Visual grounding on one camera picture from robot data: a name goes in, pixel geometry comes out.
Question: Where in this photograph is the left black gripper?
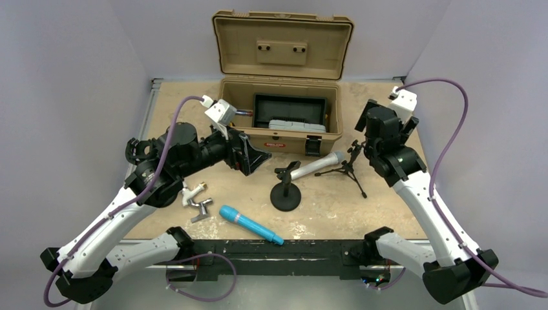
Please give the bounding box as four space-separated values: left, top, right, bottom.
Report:
176 121 270 179

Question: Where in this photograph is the blue microphone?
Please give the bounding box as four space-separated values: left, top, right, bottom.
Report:
219 205 284 245

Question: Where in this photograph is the white microphone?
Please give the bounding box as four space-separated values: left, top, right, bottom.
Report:
291 151 345 181

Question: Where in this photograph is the black tripod mic stand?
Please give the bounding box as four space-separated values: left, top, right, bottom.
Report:
314 139 368 198

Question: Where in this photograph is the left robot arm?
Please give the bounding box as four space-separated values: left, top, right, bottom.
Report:
40 122 271 304

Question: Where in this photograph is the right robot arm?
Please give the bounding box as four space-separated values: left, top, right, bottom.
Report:
355 99 499 304

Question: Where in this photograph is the grey plastic bit case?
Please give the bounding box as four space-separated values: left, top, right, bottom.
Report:
268 119 327 133

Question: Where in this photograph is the red blue screwdriver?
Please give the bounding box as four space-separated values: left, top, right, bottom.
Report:
236 110 253 117

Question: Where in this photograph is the white chrome faucet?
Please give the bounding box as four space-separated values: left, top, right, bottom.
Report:
181 181 213 223

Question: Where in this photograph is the black toolbox tray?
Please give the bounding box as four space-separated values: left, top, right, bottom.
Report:
252 93 328 128

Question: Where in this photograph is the tan plastic toolbox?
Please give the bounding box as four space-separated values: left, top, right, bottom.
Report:
212 10 354 156

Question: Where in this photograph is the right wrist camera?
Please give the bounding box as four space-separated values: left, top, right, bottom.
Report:
388 87 417 124

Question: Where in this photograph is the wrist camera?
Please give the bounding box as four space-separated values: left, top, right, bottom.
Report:
202 95 237 140
388 87 417 124

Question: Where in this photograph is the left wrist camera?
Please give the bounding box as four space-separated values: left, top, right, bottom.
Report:
202 95 237 140

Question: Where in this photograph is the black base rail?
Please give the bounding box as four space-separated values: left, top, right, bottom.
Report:
168 240 398 285

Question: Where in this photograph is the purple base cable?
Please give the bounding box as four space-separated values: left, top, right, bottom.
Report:
165 253 237 304

